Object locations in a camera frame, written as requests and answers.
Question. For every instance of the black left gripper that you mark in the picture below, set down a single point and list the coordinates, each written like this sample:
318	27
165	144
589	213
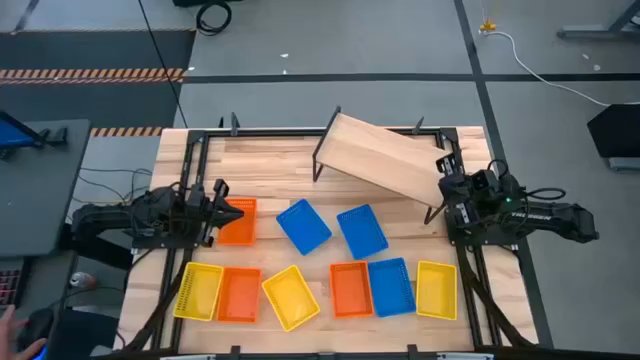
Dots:
209	220

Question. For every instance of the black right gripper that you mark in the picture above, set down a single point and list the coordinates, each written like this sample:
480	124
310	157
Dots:
457	192

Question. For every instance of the orange plastic basket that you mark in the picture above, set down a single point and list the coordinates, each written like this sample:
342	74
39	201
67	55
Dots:
351	290
239	295
240	232

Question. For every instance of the blue plastic basket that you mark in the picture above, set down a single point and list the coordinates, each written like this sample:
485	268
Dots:
362	232
303	227
391	287

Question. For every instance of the yellow plastic basket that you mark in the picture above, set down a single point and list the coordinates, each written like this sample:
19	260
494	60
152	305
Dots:
436	290
291	298
198	292

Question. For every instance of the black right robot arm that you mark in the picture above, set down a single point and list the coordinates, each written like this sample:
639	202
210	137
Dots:
550	222

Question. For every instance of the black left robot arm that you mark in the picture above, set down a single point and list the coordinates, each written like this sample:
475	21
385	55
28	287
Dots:
115	215

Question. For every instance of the wooden shelf with black legs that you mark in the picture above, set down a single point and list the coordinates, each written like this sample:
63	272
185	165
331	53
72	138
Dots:
380	157

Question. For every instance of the silver drink can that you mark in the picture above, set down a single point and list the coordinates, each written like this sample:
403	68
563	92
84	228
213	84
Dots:
82	280

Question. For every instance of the black box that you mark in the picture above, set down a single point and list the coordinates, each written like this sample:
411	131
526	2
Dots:
617	132

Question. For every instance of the dark chair seat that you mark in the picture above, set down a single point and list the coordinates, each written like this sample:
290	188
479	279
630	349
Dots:
85	332

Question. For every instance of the black side desk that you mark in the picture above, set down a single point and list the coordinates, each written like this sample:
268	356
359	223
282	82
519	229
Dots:
40	200

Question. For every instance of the black keyboard desk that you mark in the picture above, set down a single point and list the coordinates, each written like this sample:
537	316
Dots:
50	295

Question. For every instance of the gray metal desk leg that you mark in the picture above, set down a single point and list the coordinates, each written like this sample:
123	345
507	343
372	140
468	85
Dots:
590	34

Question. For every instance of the black computer mouse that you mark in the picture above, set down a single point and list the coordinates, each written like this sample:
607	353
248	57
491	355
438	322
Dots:
41	320

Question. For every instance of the backlit keyboard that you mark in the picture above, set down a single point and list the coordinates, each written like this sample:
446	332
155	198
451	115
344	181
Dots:
10	285

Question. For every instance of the black computer monitor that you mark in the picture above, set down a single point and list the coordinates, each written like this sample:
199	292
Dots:
12	135

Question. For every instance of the person's hand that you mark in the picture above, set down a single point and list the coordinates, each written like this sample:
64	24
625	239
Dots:
10	330

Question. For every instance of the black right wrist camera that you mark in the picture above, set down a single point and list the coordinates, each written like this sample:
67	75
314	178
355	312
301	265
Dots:
485	181

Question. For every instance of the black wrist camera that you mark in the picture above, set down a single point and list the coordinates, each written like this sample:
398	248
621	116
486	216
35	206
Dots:
485	181
196	195

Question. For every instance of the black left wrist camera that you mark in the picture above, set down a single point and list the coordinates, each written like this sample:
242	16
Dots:
196	195

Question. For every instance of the black metal table frame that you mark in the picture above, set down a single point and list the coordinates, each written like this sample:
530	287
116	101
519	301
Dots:
270	133

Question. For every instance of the white edge bracket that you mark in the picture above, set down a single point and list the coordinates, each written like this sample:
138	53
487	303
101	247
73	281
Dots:
465	356
187	357

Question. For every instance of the black table-level camera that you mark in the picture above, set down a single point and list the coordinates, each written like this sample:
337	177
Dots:
326	356

